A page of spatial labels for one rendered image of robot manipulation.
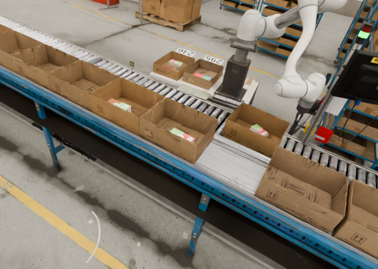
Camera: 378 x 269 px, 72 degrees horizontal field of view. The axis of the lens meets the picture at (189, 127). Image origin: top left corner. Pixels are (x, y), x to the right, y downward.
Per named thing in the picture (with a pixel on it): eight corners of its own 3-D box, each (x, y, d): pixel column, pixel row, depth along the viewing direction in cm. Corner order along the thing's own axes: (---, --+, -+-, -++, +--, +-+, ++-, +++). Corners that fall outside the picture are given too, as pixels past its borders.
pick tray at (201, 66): (222, 75, 275) (224, 66, 268) (208, 90, 247) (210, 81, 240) (198, 66, 282) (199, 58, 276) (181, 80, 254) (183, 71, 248)
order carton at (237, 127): (282, 139, 204) (290, 122, 193) (270, 161, 184) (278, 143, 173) (237, 118, 218) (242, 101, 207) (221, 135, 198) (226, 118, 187)
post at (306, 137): (307, 150, 211) (369, 44, 155) (306, 153, 208) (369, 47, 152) (293, 144, 215) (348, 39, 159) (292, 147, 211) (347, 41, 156)
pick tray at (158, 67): (194, 67, 281) (195, 58, 274) (177, 81, 253) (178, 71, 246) (171, 59, 288) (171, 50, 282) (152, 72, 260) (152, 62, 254)
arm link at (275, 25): (255, 20, 222) (277, 22, 229) (255, 39, 224) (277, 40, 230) (326, -24, 149) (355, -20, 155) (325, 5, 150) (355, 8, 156)
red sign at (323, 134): (326, 143, 201) (334, 131, 193) (325, 144, 200) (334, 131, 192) (305, 135, 206) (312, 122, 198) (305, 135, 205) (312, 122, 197)
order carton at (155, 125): (214, 139, 174) (219, 119, 163) (193, 166, 153) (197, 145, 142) (163, 116, 186) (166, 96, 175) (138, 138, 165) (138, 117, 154)
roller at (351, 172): (354, 169, 196) (357, 165, 193) (350, 222, 159) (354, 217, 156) (347, 166, 197) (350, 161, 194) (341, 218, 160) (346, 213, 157)
